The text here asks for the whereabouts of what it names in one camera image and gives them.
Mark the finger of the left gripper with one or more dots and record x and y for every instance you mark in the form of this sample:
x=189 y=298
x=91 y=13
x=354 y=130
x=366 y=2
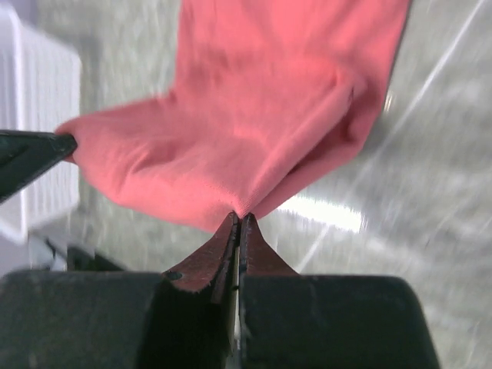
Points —
x=26 y=155

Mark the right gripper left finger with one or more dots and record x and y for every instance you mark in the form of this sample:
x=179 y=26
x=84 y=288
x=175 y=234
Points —
x=180 y=318

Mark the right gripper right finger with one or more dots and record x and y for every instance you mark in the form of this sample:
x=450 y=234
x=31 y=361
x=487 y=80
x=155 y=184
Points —
x=292 y=320

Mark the salmon pink t shirt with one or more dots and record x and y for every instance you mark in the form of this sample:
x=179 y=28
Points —
x=268 y=97

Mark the white plastic basket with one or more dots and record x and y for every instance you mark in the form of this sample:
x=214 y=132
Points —
x=40 y=89

